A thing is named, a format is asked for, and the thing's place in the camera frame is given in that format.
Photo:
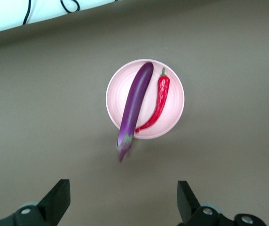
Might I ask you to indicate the pink round plate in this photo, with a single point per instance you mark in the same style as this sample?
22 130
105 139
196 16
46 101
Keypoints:
118 94

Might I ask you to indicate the red chili pepper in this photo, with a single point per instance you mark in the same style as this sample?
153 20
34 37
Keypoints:
163 94

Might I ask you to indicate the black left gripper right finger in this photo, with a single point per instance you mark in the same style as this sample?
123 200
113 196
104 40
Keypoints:
188 207

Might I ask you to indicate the brown table cover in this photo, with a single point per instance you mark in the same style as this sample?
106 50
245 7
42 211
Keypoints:
31 117

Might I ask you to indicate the long purple eggplant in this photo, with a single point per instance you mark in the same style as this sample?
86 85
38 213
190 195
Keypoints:
136 99

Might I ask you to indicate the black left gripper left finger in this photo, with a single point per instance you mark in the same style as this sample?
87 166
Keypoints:
52 207

